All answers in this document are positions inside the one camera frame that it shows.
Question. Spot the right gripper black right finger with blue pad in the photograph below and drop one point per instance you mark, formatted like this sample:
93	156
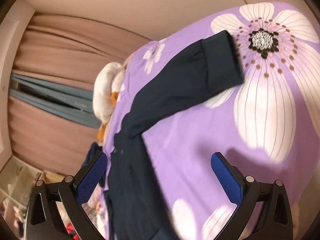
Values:
275	218

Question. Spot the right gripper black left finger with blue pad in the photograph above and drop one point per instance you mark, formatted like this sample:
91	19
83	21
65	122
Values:
43	218

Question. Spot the dark navy jacket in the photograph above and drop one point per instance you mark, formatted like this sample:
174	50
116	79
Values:
135	202

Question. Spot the folded navy clothes stack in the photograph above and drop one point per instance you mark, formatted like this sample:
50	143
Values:
93	150

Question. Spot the red garment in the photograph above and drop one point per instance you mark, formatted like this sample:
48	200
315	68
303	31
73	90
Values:
71	231

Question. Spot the plaid grey white cloth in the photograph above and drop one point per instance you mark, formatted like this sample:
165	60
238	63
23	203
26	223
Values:
93	207

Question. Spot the purple floral bed sheet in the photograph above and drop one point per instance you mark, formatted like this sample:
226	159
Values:
268	127

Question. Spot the white plush duck toy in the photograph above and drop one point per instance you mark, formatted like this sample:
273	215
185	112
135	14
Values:
105	94

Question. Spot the pink curtain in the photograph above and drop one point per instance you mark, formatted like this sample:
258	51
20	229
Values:
68	52

